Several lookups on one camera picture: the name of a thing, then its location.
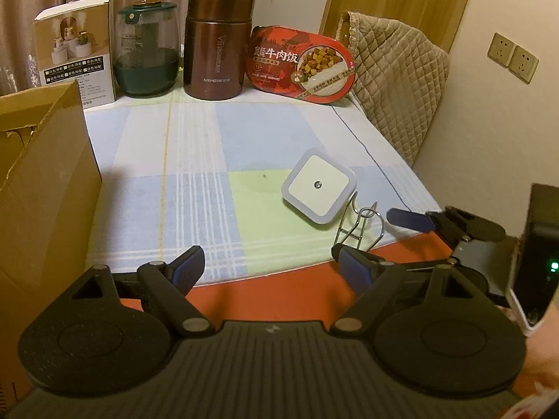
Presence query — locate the brown thermos flask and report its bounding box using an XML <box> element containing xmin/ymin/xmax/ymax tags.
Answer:
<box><xmin>183</xmin><ymin>0</ymin><xmax>255</xmax><ymax>100</ymax></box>

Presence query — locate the red table mat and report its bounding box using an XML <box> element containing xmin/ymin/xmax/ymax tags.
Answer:
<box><xmin>117</xmin><ymin>230</ymin><xmax>456</xmax><ymax>328</ymax></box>

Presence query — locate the green glass jar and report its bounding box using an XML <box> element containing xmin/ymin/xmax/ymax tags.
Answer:
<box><xmin>113</xmin><ymin>0</ymin><xmax>179</xmax><ymax>96</ymax></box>

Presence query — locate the quilted beige chair cover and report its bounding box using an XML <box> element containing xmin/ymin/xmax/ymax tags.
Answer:
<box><xmin>335</xmin><ymin>12</ymin><xmax>450</xmax><ymax>164</ymax></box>

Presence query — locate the double wall socket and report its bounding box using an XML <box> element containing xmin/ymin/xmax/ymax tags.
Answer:
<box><xmin>487</xmin><ymin>32</ymin><xmax>539</xmax><ymax>83</ymax></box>

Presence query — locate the person's right hand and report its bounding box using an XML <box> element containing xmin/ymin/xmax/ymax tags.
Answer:
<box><xmin>501</xmin><ymin>304</ymin><xmax>558</xmax><ymax>418</ymax></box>

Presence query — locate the red instant rice box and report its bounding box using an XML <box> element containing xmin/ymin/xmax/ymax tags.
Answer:
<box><xmin>245</xmin><ymin>25</ymin><xmax>355</xmax><ymax>104</ymax></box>

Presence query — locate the checkered tablecloth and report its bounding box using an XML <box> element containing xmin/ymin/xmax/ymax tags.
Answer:
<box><xmin>85</xmin><ymin>87</ymin><xmax>438</xmax><ymax>283</ymax></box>

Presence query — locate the white product box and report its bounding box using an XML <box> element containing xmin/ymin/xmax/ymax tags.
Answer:
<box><xmin>33</xmin><ymin>0</ymin><xmax>116</xmax><ymax>109</ymax></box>

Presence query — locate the open cardboard box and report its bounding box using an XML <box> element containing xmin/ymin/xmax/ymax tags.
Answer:
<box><xmin>0</xmin><ymin>81</ymin><xmax>101</xmax><ymax>410</ymax></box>

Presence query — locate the white square night light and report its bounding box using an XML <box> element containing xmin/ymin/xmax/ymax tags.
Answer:
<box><xmin>281</xmin><ymin>148</ymin><xmax>357</xmax><ymax>225</ymax></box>

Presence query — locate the metal wire puzzle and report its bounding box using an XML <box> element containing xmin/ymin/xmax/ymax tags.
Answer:
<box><xmin>334</xmin><ymin>191</ymin><xmax>386</xmax><ymax>252</ymax></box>

